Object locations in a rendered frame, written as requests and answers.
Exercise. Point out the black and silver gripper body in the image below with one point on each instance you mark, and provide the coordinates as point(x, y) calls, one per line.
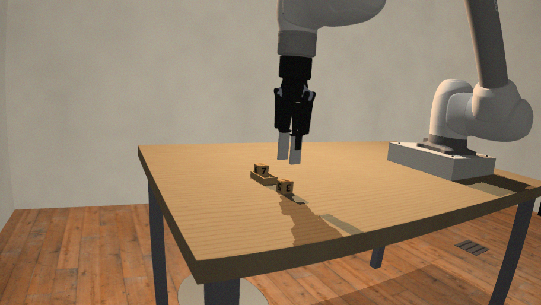
point(295, 71)

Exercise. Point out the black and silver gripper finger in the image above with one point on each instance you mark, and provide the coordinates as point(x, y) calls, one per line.
point(283, 115)
point(301, 118)

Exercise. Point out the orange wooden cube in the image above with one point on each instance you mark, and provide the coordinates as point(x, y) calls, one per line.
point(284, 186)
point(261, 169)

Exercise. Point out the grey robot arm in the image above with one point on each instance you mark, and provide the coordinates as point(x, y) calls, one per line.
point(496, 112)

